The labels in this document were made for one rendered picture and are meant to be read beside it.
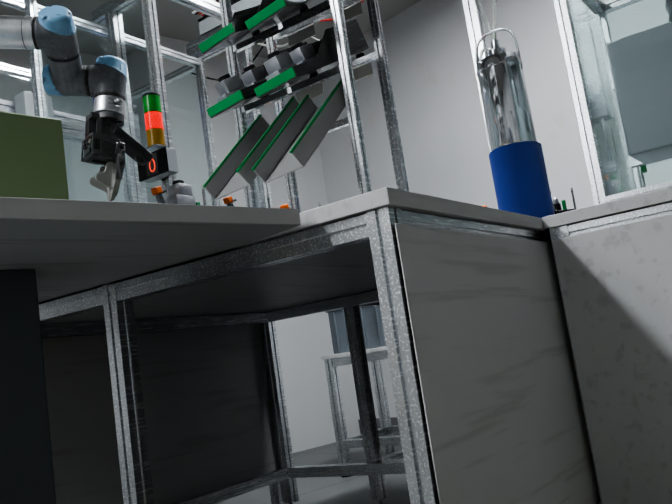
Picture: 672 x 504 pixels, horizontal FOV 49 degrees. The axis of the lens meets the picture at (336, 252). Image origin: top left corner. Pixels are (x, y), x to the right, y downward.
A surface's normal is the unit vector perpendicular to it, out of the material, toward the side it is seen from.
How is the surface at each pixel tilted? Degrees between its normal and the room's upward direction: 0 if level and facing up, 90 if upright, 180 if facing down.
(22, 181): 90
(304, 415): 90
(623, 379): 90
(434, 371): 90
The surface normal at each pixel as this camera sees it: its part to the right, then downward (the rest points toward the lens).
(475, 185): -0.73, 0.01
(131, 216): 0.67, -0.20
